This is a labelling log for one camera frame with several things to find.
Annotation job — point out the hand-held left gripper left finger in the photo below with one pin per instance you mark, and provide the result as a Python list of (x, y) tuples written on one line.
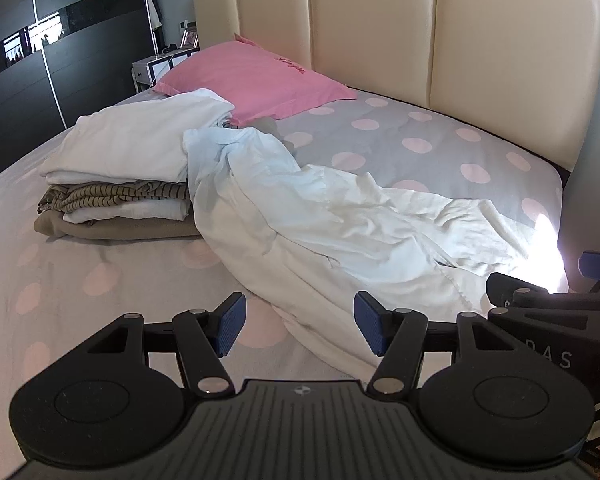
[(232, 322)]

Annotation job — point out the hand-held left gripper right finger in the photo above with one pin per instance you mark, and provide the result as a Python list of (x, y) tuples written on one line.
[(370, 325)]

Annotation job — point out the white shirt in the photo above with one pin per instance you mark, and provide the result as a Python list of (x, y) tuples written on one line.
[(330, 220)]

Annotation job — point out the white folded garment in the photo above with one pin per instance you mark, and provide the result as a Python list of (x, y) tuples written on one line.
[(145, 210), (130, 140)]

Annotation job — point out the brown striped folded garment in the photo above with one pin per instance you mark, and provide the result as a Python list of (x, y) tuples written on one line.
[(110, 195)]

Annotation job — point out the pink pillow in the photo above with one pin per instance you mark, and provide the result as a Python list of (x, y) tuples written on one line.
[(260, 80)]

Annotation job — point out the white nightstand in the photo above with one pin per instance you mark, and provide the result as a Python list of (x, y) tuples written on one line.
[(147, 67)]

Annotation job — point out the black sliding wardrobe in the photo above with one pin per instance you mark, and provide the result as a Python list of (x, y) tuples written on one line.
[(80, 75)]

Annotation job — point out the beige padded headboard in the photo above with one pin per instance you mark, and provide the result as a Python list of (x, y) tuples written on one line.
[(380, 25)]

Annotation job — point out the photo frame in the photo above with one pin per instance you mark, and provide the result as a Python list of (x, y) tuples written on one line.
[(190, 40)]

